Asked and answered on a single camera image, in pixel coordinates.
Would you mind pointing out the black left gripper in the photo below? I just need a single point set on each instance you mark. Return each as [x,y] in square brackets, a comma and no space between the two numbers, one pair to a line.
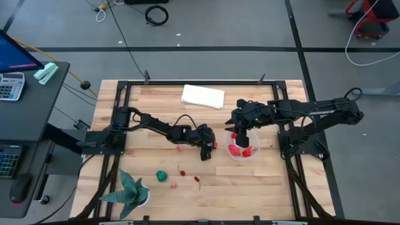
[203,136]

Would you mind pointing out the green potted plant white pot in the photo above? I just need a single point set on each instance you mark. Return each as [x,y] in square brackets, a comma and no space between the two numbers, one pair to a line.
[131,193]

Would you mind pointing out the yellow plug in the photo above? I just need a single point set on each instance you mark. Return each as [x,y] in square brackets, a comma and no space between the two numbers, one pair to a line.
[102,6]

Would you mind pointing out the white folded towel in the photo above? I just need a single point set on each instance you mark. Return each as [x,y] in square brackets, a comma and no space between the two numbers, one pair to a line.
[203,97]

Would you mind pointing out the green toy bell pepper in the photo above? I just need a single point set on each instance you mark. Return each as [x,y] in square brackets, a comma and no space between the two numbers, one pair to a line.
[161,176]

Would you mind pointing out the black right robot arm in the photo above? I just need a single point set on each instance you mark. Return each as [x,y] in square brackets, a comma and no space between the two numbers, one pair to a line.
[328,112]

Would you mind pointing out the black caster wheel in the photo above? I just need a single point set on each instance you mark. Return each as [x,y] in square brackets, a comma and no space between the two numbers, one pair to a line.
[44,199]

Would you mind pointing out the grey desk calculator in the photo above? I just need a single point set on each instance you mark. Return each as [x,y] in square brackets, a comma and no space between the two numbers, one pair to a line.
[11,86]

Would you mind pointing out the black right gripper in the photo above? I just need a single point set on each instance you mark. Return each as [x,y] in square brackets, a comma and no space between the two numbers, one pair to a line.
[250,115]

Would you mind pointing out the small pink toy fruit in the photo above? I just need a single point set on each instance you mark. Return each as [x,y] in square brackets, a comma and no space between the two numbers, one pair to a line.
[179,147]
[173,185]
[216,144]

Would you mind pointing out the black floor box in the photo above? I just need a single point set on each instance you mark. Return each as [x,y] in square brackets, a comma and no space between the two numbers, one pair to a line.
[147,1]

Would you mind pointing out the black backlit keyboard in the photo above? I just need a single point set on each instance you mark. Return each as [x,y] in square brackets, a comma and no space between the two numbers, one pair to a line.
[9,162]

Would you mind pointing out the black computer mouse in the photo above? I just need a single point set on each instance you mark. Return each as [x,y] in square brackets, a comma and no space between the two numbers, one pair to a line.
[20,187]

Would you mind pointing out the red stool black seat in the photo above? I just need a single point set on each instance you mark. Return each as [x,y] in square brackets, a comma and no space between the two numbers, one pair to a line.
[382,9]

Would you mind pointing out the black aluminium table frame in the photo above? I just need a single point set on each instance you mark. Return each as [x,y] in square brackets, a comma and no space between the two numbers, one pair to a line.
[200,83]

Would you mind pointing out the mint green stapler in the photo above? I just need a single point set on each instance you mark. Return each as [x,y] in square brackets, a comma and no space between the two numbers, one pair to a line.
[45,73]

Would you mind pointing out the computer monitor blue screen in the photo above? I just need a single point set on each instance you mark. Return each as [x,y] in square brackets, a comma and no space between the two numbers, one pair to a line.
[15,56]

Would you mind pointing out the clear plastic tupperware container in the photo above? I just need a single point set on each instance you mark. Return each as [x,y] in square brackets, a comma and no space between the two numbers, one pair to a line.
[256,140]

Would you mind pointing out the black computer desk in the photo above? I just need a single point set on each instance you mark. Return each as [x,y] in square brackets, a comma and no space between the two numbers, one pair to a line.
[34,112]

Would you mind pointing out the red toy strawberry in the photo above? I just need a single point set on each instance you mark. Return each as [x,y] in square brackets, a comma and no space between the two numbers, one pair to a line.
[233,135]
[247,152]

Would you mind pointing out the large pink-red toy fruit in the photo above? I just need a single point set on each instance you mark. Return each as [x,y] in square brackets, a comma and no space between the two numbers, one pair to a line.
[234,150]

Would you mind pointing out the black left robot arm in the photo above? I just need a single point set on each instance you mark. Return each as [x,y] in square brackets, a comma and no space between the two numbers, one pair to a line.
[156,125]

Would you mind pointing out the black power adapter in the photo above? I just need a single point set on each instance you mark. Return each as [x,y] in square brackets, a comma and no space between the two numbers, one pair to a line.
[82,125]

